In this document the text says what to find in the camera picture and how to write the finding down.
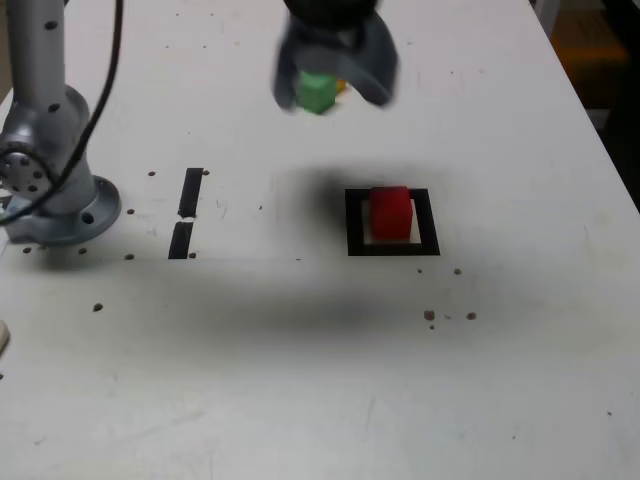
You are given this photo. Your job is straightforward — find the black cable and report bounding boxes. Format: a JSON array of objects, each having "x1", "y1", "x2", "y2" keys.
[{"x1": 0, "y1": 0, "x2": 125, "y2": 224}]

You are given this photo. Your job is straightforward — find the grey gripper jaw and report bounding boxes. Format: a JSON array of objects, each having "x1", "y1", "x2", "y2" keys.
[
  {"x1": 271, "y1": 19, "x2": 321, "y2": 112},
  {"x1": 297, "y1": 17, "x2": 401, "y2": 107}
]

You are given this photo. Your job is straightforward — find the green cube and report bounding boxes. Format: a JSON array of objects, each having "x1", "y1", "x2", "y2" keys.
[{"x1": 294, "y1": 69, "x2": 337, "y2": 115}]

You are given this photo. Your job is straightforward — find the black tape square outline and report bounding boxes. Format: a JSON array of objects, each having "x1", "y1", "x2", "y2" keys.
[{"x1": 343, "y1": 187, "x2": 441, "y2": 258}]

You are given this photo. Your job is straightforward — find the red cube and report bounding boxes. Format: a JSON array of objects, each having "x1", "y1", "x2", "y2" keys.
[{"x1": 368, "y1": 185, "x2": 414, "y2": 240}]

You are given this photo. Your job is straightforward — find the black tape strip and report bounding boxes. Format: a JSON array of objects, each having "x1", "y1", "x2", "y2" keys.
[{"x1": 167, "y1": 167, "x2": 205, "y2": 260}]

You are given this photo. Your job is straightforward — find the yellow brown background box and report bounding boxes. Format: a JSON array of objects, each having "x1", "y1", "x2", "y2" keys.
[{"x1": 562, "y1": 9, "x2": 629, "y2": 64}]

